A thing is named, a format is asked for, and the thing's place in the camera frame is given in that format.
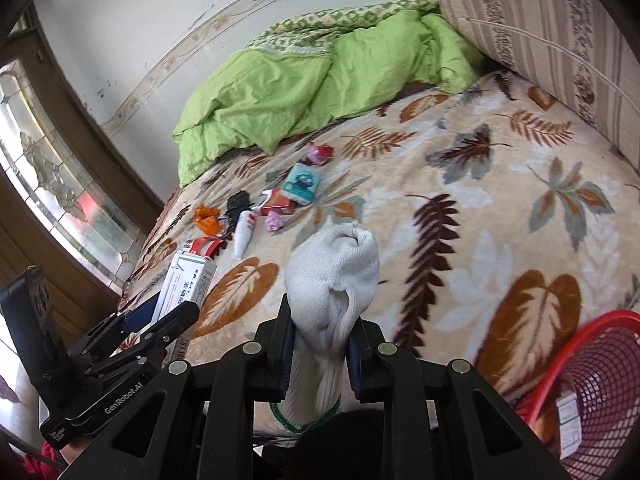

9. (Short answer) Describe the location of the striped floral cushion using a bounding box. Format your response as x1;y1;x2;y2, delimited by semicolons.
434;0;640;161

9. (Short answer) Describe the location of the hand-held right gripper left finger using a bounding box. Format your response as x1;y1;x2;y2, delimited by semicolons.
70;294;296;480

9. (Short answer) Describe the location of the white tube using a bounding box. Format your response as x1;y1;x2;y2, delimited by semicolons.
232;210;258;261

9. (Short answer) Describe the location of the wooden door with glass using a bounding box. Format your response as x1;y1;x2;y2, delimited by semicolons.
0;5;166;341

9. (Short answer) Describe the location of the teal box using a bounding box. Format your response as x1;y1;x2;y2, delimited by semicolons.
281;162;322;207

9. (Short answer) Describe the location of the red cigarette pack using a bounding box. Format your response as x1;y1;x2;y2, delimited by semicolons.
257;187;296;217

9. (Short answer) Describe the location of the long white carton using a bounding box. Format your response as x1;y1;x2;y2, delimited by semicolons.
150;251;218;361

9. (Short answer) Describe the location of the red and white wrapper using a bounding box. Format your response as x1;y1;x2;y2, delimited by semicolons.
182;235;223;261

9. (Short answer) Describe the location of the crumpled black plastic bag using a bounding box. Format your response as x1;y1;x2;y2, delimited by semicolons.
220;190;253;236

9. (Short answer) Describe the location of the red mesh basket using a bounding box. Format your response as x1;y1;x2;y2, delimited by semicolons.
515;310;640;480

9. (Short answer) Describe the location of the orange wrapper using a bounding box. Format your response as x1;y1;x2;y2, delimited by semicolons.
194;204;223;237

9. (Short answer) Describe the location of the green quilt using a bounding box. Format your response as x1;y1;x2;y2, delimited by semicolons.
172;0;483;186

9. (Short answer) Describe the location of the white sock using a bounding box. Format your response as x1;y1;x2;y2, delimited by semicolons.
270;224;380;433

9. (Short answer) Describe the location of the small white box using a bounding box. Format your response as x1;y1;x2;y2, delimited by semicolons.
557;392;583;461

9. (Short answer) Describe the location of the pink and red wrapper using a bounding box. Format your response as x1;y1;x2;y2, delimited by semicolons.
306;142;335;166

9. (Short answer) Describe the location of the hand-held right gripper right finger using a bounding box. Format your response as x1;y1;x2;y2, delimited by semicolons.
346;319;571;480

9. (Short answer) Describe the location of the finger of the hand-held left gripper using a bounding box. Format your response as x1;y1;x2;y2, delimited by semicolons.
82;292;162;361
117;300;201;368

